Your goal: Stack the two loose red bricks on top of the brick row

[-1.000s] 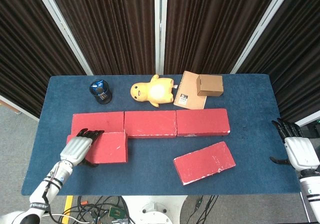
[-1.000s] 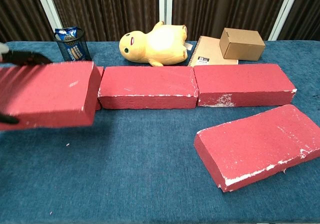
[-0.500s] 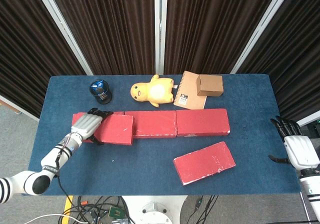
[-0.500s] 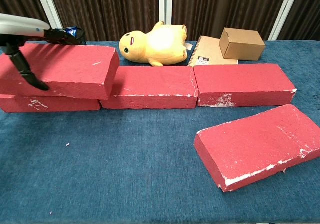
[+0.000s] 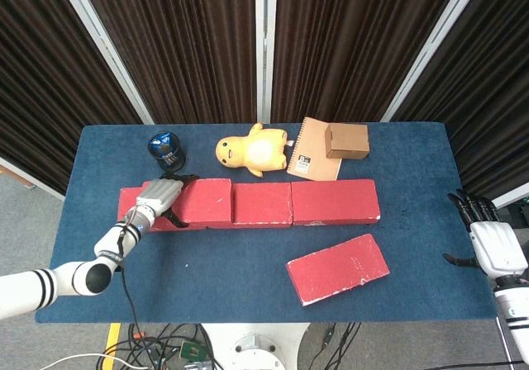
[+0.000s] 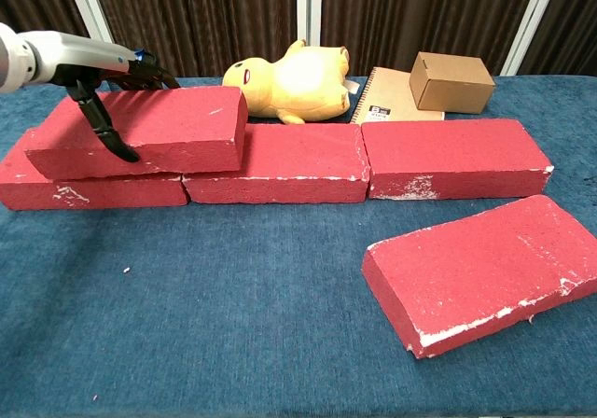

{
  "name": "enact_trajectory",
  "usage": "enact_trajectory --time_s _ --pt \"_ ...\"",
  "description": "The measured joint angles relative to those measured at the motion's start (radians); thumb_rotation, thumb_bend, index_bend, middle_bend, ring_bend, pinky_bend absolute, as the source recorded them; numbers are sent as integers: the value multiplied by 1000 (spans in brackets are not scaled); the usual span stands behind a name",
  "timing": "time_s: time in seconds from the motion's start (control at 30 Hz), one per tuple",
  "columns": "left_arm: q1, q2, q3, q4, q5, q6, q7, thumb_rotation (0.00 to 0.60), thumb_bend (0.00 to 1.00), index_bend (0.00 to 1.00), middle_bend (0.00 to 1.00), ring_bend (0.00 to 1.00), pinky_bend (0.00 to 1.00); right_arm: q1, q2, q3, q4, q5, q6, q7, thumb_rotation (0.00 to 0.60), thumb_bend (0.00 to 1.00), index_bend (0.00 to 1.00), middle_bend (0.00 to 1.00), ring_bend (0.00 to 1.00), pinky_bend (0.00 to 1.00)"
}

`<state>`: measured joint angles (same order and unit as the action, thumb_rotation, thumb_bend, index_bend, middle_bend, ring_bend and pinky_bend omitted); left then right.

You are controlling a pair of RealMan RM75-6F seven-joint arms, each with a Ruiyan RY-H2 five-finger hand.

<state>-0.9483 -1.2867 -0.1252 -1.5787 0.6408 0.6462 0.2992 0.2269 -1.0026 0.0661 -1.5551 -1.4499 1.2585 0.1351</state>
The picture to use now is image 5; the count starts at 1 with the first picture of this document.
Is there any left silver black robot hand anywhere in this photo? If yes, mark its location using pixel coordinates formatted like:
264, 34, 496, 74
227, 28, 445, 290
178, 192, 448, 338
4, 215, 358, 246
135, 173, 199, 227

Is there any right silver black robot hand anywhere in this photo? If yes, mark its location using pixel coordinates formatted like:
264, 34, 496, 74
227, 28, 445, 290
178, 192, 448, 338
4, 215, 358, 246
442, 187, 529, 280

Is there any red foam brick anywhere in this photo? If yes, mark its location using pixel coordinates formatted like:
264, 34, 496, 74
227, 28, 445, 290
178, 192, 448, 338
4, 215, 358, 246
230, 182, 294, 226
141, 178, 233, 230
290, 179, 382, 227
286, 233, 391, 307
118, 186, 210, 233

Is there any black mesh pen holder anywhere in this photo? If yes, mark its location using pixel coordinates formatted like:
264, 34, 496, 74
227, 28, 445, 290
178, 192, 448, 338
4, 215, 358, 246
147, 131, 188, 173

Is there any blue snack packet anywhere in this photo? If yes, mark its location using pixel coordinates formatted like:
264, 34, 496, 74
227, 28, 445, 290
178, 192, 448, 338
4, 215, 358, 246
150, 134, 175, 157

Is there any yellow plush toy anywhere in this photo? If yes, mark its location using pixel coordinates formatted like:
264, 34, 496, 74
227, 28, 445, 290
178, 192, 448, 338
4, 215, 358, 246
216, 122, 289, 178

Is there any blue table cloth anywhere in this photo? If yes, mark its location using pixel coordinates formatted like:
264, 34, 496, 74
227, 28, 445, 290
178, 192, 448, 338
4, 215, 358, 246
34, 121, 498, 325

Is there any dark brown pleated curtain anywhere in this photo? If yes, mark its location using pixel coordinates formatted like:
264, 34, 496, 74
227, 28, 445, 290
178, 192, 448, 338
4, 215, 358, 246
270, 0, 465, 124
0, 0, 144, 194
391, 0, 529, 200
77, 0, 265, 125

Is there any yellow floor tape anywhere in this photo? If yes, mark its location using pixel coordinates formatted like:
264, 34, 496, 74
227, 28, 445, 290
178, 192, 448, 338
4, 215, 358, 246
102, 323, 122, 357

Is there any kraft spiral notebook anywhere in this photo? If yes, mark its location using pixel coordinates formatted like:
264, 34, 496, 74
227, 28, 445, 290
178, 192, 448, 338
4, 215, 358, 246
285, 116, 345, 183

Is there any green circuit board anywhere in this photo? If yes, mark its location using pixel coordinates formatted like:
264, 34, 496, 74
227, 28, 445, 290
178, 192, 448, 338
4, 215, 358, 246
179, 340, 208, 362

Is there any small cardboard box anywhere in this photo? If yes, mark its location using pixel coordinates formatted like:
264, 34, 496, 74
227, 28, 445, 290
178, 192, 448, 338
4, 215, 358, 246
324, 122, 370, 161

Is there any white partition bottom rail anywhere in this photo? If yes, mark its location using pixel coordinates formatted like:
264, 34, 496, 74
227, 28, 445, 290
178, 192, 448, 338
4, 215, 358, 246
0, 156, 65, 202
491, 191, 529, 211

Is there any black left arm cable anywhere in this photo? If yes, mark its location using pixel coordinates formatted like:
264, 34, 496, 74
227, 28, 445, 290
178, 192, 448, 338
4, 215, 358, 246
117, 228, 139, 326

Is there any white partition frame post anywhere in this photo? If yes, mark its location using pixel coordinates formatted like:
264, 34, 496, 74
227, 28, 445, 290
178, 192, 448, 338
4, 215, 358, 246
254, 0, 274, 124
52, 0, 155, 125
380, 0, 485, 123

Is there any black floor cable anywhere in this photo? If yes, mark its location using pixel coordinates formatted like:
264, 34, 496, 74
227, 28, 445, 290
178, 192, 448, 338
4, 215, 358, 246
304, 322, 363, 370
119, 323, 217, 370

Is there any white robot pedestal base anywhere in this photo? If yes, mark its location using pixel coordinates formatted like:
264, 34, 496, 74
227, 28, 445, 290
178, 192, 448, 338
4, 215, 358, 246
201, 322, 312, 370

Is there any white floor cable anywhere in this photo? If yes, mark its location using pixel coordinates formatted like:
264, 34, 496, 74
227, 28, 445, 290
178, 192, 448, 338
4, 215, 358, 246
38, 352, 138, 370

